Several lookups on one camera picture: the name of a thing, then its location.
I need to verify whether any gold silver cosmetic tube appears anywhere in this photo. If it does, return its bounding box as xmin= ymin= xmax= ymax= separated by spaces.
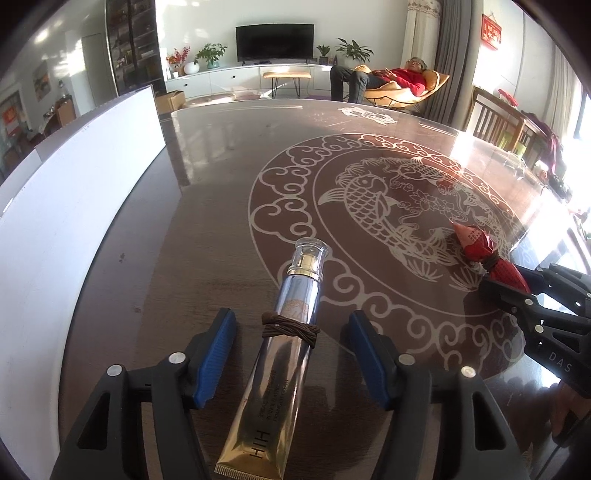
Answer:
xmin=214 ymin=238 xmax=331 ymax=479

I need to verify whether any brown hair tie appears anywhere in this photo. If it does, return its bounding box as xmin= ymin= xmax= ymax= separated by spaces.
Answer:
xmin=260 ymin=311 xmax=322 ymax=349

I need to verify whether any red packet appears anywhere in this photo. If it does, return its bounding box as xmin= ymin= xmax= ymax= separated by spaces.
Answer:
xmin=452 ymin=222 xmax=531 ymax=294

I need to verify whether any white board panel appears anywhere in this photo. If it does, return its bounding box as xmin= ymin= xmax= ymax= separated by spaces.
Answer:
xmin=1 ymin=88 xmax=165 ymax=479

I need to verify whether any wooden dining chair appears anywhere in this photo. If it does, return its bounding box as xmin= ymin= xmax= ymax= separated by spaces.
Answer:
xmin=464 ymin=87 xmax=550 ymax=168

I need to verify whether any cardboard box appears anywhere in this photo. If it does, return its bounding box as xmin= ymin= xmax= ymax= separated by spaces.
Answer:
xmin=155 ymin=90 xmax=185 ymax=115

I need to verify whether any orange lounge chair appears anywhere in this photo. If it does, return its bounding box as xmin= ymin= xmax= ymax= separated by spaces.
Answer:
xmin=365 ymin=70 xmax=450 ymax=109

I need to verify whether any reclining person in red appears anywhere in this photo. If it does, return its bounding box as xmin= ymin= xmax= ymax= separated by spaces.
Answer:
xmin=329 ymin=57 xmax=427 ymax=103

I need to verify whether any white tv cabinet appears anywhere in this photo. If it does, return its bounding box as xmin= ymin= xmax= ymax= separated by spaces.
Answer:
xmin=165 ymin=64 xmax=331 ymax=100

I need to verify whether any white round vase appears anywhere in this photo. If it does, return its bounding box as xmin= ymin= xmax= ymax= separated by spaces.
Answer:
xmin=183 ymin=61 xmax=200 ymax=75

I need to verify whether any red flower vase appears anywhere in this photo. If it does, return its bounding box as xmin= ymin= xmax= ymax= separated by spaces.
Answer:
xmin=166 ymin=46 xmax=190 ymax=78

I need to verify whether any wooden bench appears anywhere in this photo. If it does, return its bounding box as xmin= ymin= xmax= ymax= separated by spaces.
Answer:
xmin=263 ymin=71 xmax=312 ymax=99

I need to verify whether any green potted plant left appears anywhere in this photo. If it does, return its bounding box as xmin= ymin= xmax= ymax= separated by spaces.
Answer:
xmin=194 ymin=43 xmax=228 ymax=69

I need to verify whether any green potted plant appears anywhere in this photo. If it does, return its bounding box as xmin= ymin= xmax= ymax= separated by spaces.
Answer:
xmin=194 ymin=43 xmax=228 ymax=69
xmin=337 ymin=37 xmax=374 ymax=64

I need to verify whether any small potted plant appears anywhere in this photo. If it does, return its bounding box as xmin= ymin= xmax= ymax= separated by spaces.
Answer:
xmin=317 ymin=45 xmax=331 ymax=65

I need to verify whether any green potted plant right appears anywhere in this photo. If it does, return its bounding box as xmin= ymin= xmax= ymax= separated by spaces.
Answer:
xmin=337 ymin=37 xmax=374 ymax=64

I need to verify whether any grey curtain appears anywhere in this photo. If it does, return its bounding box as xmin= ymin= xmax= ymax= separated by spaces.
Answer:
xmin=424 ymin=0 xmax=484 ymax=130

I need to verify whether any dark display cabinet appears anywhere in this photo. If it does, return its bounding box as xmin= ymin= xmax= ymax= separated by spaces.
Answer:
xmin=104 ymin=0 xmax=166 ymax=95

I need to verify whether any black television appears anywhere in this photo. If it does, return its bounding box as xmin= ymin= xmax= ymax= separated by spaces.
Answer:
xmin=235 ymin=23 xmax=315 ymax=62

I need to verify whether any red wall hanging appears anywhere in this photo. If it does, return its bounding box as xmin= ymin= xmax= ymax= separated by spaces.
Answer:
xmin=481 ymin=14 xmax=502 ymax=50

